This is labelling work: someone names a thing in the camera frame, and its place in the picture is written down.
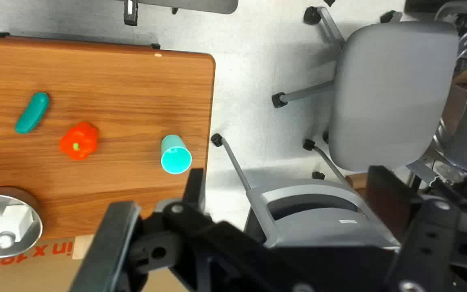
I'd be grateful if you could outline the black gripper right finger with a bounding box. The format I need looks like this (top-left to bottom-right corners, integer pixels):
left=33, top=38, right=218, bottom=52
left=385, top=200, right=461, bottom=292

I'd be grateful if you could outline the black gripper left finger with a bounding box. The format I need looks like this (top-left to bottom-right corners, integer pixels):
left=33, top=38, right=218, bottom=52
left=69, top=202, right=142, bottom=292

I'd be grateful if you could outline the teal blue plastic cup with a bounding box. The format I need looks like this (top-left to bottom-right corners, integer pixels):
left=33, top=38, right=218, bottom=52
left=158, top=133, right=194, bottom=177

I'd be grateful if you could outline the brown cardboard sheet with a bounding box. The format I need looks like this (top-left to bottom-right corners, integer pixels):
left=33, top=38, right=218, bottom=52
left=0, top=234, right=189, bottom=292

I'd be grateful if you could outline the small white object in bowl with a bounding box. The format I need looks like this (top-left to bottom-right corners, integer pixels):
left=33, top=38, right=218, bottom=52
left=0, top=202, right=32, bottom=244

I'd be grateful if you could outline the orange toy bell pepper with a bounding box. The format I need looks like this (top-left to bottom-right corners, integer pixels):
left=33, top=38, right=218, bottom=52
left=58, top=122, right=100, bottom=161

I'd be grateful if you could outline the grey office chair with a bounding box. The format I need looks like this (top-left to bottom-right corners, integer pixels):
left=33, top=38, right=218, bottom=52
left=270, top=5, right=461, bottom=182

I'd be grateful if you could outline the teal toy cucumber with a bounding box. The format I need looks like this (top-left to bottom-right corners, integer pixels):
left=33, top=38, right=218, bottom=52
left=14, top=91, right=51, bottom=137

